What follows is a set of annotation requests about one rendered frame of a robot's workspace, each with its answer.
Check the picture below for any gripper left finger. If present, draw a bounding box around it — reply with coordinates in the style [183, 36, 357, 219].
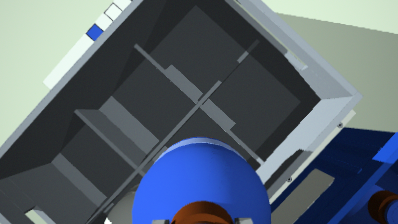
[152, 219, 170, 224]

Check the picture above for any blue divided crate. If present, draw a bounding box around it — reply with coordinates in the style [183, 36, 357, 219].
[271, 127, 398, 224]

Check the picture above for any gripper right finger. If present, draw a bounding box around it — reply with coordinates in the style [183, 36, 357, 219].
[234, 217, 253, 224]

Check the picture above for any white paper pick list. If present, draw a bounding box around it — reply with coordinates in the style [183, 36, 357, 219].
[43, 0, 132, 90]

